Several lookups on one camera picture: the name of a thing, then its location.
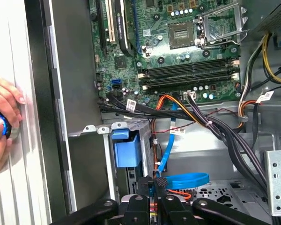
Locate black PC case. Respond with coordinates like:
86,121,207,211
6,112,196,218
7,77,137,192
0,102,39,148
25,0,281,225

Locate black RAM slot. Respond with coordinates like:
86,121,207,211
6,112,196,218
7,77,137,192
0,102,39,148
137,58,239,72
138,64,239,78
139,70,239,84
141,75,240,91

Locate green motherboard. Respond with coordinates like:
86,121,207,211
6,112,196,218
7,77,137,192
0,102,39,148
89,0,243,113

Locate black cable bundle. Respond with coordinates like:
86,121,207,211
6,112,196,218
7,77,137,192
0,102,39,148
97,92,274,195

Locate white expansion slot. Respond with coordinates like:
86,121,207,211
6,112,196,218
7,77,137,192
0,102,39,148
108,0,116,45

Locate hard disk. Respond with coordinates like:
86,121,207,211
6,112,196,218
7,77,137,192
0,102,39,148
110,129,141,195

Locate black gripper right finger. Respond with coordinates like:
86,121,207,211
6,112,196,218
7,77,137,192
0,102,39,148
154,177,272,225

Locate blue disk data wire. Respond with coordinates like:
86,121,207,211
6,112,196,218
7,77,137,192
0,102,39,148
154,103,211,191

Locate metal socket cover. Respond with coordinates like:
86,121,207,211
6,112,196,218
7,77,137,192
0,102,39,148
196,0,250,46

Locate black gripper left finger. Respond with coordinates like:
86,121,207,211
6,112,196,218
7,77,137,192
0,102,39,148
50,177,154,225

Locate grey power supply unit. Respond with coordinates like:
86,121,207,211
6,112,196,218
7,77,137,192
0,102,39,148
249,0,281,36

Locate bare person hand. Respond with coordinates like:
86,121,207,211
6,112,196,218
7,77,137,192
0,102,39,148
0,71,26,179

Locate yellow and black power wires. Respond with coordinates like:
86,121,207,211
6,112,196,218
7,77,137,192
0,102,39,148
238,32,281,104

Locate metal optical drive cage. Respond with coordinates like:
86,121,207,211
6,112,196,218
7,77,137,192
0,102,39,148
264,150,281,218

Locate blue expansion slot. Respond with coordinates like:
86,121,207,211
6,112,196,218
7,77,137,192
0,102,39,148
132,0,141,55

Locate black graphics card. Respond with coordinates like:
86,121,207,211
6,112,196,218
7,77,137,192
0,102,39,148
114,0,134,57

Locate orange disk power wire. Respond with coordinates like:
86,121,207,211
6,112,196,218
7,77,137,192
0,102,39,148
151,94,194,201

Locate black expansion slot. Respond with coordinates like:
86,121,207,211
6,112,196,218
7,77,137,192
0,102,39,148
95,0,108,56

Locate metal disk bay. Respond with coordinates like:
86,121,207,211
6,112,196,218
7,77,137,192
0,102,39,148
81,119,156,202

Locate round black tool blue ring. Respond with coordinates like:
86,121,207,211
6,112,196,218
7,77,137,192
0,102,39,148
0,110,21,140

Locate CPU socket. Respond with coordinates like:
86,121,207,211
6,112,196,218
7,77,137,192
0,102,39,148
167,22,197,51

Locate locking lever wire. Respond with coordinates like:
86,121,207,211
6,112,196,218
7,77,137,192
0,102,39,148
200,29,250,49

